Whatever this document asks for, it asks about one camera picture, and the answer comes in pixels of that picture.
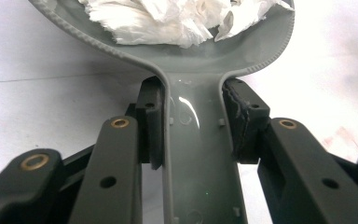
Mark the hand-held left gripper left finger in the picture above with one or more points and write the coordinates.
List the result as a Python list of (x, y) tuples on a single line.
[(115, 161)]

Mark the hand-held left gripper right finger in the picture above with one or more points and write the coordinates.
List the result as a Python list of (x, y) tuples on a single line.
[(295, 161)]

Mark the pile of white paper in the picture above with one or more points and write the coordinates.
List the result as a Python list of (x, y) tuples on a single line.
[(167, 18)]

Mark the grey dustpan with orange edge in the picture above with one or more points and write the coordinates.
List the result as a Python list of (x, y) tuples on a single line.
[(199, 155)]

